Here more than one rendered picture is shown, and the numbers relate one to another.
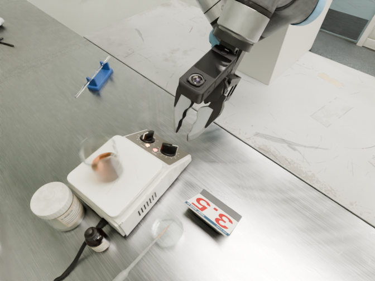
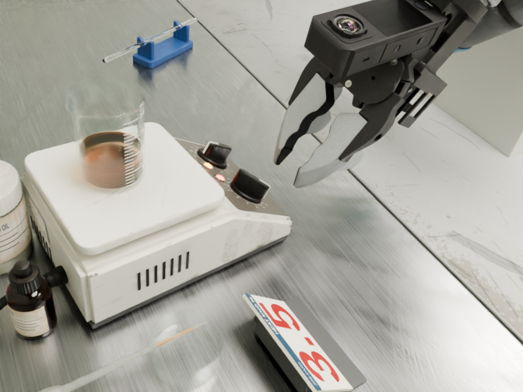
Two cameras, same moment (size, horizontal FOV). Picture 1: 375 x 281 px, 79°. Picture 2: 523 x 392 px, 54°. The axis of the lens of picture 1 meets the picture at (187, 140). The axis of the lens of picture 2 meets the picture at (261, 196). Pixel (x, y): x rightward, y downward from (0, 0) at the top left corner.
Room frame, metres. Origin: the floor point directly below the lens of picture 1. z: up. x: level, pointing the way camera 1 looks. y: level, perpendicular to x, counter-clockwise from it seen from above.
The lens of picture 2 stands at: (-0.08, -0.04, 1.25)
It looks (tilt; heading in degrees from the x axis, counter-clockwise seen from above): 40 degrees down; 10
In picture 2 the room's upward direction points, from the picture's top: 10 degrees clockwise
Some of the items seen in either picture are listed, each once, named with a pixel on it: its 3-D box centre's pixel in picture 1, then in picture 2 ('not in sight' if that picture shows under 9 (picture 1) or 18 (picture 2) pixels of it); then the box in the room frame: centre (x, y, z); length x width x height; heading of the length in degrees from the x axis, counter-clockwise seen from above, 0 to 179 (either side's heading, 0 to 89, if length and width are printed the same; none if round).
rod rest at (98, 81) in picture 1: (99, 74); (163, 42); (0.57, 0.26, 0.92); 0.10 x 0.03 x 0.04; 166
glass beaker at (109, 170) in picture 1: (102, 161); (107, 136); (0.20, 0.13, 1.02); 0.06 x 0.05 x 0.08; 164
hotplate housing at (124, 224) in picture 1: (131, 174); (154, 208); (0.22, 0.11, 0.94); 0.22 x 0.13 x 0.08; 144
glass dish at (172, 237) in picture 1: (167, 231); (185, 347); (0.12, 0.03, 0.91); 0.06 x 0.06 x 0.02
